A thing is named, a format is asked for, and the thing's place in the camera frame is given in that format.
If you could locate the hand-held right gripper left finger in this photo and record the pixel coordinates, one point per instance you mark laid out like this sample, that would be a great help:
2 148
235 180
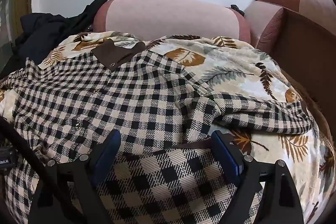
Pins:
106 158

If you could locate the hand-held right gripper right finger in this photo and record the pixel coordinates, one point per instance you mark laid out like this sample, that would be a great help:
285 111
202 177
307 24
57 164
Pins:
225 158

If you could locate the checked coat with brown collar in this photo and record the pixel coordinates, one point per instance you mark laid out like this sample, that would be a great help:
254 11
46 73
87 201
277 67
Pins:
147 98

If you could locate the black clothes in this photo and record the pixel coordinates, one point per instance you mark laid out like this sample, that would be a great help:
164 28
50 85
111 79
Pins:
39 29

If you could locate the leaf print blanket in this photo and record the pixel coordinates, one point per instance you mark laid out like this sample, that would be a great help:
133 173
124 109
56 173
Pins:
236 77

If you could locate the brown board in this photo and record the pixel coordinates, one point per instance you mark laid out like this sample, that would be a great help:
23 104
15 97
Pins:
307 43

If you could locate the brown and pink sofa armrest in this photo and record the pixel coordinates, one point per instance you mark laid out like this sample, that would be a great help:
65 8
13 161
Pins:
265 14

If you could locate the small black clip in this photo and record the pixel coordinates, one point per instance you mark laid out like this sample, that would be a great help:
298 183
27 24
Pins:
233 6

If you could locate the pink sofa back cushion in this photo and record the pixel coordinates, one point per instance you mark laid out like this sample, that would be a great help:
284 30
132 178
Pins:
170 16

